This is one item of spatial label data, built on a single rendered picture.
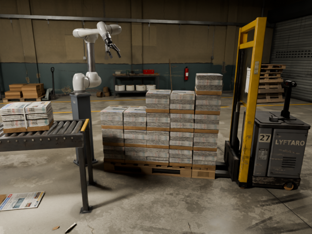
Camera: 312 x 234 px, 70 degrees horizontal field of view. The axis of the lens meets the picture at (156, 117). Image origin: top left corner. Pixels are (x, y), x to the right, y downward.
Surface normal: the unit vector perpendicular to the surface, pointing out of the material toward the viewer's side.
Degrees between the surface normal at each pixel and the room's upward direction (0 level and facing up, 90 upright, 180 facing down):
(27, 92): 90
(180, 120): 89
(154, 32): 90
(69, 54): 90
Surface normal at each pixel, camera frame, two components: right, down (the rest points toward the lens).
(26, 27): 0.18, 0.25
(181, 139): -0.14, 0.24
